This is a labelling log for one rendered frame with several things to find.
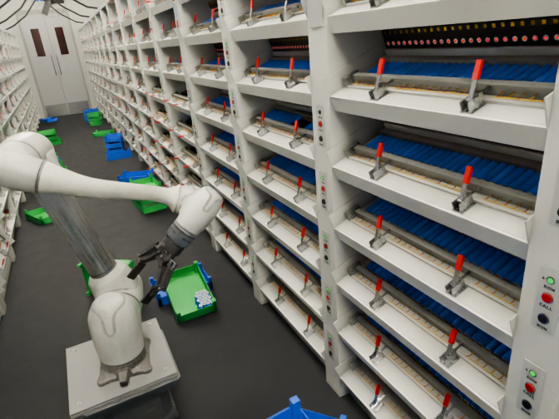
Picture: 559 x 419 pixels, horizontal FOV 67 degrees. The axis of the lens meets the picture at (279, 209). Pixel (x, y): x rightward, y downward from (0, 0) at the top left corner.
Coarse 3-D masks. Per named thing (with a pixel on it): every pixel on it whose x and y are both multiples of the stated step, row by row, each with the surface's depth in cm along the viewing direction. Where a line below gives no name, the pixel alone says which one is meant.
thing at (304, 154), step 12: (264, 108) 183; (300, 108) 164; (240, 120) 179; (252, 120) 180; (252, 132) 173; (288, 132) 158; (264, 144) 165; (276, 144) 153; (288, 144) 149; (312, 144) 128; (288, 156) 150; (300, 156) 139; (312, 156) 133
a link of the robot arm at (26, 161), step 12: (12, 144) 123; (24, 144) 126; (0, 156) 117; (12, 156) 118; (24, 156) 120; (36, 156) 125; (0, 168) 116; (12, 168) 117; (24, 168) 118; (36, 168) 120; (0, 180) 117; (12, 180) 118; (24, 180) 118; (36, 180) 119
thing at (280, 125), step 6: (258, 120) 178; (270, 120) 169; (276, 126) 164; (282, 126) 159; (288, 126) 155; (282, 132) 158; (300, 132) 148; (306, 132) 144; (312, 132) 142; (312, 138) 142
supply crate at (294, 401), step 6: (294, 396) 99; (294, 402) 97; (288, 408) 99; (294, 408) 98; (300, 408) 99; (276, 414) 98; (282, 414) 98; (288, 414) 99; (294, 414) 98; (300, 414) 99
